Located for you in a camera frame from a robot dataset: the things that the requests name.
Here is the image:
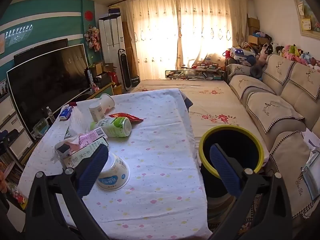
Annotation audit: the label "black white tower fan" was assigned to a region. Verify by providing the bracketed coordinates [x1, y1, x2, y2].
[117, 48, 132, 91]

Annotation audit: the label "artificial flower decoration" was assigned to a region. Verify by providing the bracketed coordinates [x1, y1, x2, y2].
[85, 24, 101, 52]

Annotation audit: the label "small white yogurt bottle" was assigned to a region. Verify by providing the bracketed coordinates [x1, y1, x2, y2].
[89, 102, 105, 122]

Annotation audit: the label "patterned rug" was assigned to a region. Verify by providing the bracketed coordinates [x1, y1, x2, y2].
[207, 205, 265, 240]

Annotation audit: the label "white paper cup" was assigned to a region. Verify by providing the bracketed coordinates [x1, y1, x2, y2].
[96, 93, 115, 114]

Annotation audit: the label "dark blue under cloth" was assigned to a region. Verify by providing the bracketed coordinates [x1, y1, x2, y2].
[180, 92, 193, 111]

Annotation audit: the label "curved black television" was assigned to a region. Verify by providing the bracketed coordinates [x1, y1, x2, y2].
[6, 44, 92, 133]

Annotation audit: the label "white standing air conditioner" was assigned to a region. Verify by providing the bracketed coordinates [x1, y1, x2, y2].
[98, 14, 125, 85]

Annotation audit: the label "white papers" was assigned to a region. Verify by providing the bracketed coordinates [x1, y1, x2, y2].
[301, 130, 320, 153]

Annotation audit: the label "blue storage box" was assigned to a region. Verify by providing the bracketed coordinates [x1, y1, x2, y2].
[108, 6, 122, 17]

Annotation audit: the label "framed wall picture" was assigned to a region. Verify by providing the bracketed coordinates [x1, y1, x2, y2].
[291, 0, 320, 39]

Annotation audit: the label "clear plastic document bag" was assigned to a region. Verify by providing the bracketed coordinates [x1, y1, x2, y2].
[301, 152, 320, 200]

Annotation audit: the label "white drawer cabinet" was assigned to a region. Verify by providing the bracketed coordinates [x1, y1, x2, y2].
[0, 94, 34, 160]

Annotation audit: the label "clear green plastic container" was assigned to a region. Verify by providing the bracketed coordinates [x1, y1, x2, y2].
[32, 117, 50, 138]

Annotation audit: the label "white floral tablecloth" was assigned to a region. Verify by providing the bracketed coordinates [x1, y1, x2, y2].
[16, 88, 213, 240]

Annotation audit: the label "flat black television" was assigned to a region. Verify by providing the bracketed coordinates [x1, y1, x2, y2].
[14, 38, 69, 65]

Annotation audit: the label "blue tissue pack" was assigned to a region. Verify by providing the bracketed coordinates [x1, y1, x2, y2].
[59, 106, 73, 120]

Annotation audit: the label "green white tea carton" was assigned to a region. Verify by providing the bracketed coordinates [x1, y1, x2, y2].
[62, 137, 110, 168]

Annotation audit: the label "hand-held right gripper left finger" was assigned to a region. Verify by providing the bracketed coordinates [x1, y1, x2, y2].
[25, 144, 110, 240]

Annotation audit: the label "pink milk carton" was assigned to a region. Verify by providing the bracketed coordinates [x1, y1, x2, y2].
[79, 127, 108, 150]

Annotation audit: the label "open cardboard boxes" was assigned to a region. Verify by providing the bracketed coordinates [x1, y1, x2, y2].
[89, 61, 123, 94]

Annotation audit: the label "beige floral bed sheet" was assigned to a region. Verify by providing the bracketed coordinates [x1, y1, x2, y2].
[131, 79, 269, 160]

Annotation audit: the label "beige sofa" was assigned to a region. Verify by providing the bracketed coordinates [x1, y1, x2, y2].
[225, 54, 320, 220]

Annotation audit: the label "clear water bottle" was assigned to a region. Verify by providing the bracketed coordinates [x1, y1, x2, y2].
[46, 106, 56, 123]

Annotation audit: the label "stacked cardboard boxes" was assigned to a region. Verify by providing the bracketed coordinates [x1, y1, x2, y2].
[247, 17, 272, 47]

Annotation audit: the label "blue white star bag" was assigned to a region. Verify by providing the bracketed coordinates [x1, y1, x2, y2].
[230, 47, 255, 62]

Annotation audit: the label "red snack wrapper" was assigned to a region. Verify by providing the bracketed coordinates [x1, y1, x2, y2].
[108, 112, 144, 123]

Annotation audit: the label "yellow rimmed dark bin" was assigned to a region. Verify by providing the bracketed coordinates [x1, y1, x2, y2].
[199, 125, 265, 198]

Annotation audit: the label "white instant noodle bowl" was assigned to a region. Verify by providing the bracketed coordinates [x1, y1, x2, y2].
[96, 152, 130, 190]

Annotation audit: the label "cluttered glass table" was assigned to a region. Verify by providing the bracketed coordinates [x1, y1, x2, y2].
[165, 65, 225, 81]

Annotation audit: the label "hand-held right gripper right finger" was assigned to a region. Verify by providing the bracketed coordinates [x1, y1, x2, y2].
[209, 143, 293, 240]

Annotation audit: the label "pile of plush toys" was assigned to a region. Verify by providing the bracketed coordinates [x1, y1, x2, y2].
[252, 30, 320, 73]

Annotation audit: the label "cream curtains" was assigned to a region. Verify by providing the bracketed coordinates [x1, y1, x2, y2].
[120, 0, 249, 80]

